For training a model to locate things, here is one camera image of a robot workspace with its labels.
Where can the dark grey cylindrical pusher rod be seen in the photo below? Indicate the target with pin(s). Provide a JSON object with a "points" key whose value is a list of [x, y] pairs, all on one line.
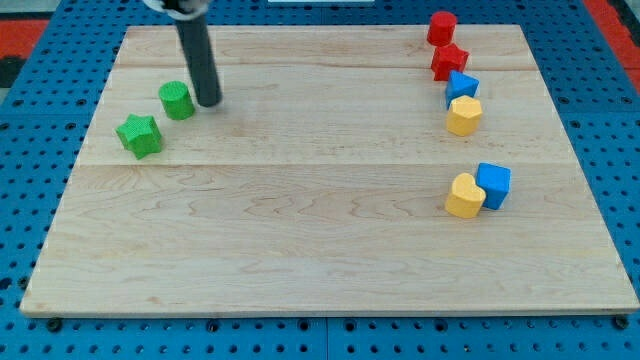
{"points": [[198, 53]]}

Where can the white rod mount collar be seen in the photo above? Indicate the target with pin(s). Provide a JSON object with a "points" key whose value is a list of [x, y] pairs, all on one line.
{"points": [[179, 9]]}

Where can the blue cube block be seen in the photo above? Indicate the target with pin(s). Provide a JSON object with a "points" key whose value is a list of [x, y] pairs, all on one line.
{"points": [[495, 180]]}

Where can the green cylinder block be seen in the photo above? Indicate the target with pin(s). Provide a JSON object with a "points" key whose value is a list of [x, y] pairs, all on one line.
{"points": [[176, 100]]}

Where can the green star block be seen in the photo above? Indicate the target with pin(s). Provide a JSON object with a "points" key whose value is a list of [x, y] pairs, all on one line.
{"points": [[140, 135]]}

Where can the light wooden board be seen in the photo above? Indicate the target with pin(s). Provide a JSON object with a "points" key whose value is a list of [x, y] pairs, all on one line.
{"points": [[317, 188]]}

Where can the red cylinder block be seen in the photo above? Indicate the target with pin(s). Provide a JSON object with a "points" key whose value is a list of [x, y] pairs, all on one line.
{"points": [[441, 28]]}

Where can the red star block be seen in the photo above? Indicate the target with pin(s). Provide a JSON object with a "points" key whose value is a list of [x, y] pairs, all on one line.
{"points": [[447, 58]]}

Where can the blue triangle block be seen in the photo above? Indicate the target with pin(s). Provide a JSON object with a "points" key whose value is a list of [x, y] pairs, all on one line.
{"points": [[460, 84]]}

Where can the yellow hexagon block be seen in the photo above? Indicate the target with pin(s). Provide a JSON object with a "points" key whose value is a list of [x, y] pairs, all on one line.
{"points": [[464, 115]]}

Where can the yellow heart block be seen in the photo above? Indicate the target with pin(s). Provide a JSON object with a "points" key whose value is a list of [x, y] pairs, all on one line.
{"points": [[465, 197]]}

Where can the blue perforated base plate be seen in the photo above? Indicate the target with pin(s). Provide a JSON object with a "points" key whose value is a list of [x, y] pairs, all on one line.
{"points": [[48, 109]]}

